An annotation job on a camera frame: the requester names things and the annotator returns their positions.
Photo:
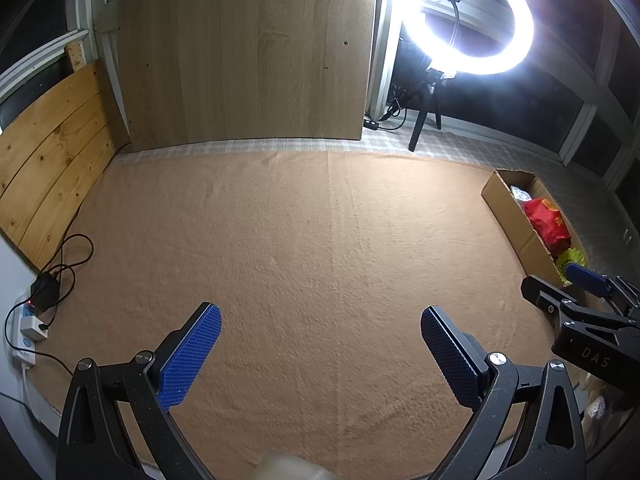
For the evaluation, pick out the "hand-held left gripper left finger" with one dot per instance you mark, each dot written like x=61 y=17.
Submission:
x=192 y=355

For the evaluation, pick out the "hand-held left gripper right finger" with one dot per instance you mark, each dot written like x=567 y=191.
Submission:
x=450 y=355

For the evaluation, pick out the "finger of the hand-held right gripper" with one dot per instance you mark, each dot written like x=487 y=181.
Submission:
x=542 y=292
x=585 y=275

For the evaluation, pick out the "yellow nylon shuttlecock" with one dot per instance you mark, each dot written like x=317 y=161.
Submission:
x=565 y=262

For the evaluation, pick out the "red snack packet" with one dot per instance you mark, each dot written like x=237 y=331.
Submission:
x=547 y=225

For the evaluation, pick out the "cardboard box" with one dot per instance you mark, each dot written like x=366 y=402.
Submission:
x=510 y=215

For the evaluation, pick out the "person's right hand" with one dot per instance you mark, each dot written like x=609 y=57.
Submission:
x=593 y=400

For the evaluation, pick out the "pale translucent object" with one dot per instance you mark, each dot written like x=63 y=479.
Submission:
x=295 y=467

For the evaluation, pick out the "plaid mat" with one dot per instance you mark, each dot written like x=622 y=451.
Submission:
x=475 y=152

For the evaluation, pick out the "black power adapter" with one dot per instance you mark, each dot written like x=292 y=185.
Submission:
x=45 y=290

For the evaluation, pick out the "white power strip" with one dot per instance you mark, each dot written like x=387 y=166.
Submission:
x=27 y=332

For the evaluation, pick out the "pine wood panel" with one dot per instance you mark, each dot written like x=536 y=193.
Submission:
x=50 y=160

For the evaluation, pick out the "white panel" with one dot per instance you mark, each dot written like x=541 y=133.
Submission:
x=380 y=60

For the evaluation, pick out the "light wooden board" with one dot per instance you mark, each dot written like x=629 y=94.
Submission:
x=240 y=50

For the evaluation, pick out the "white window frame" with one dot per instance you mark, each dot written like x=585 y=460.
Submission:
x=85 y=0
x=582 y=130

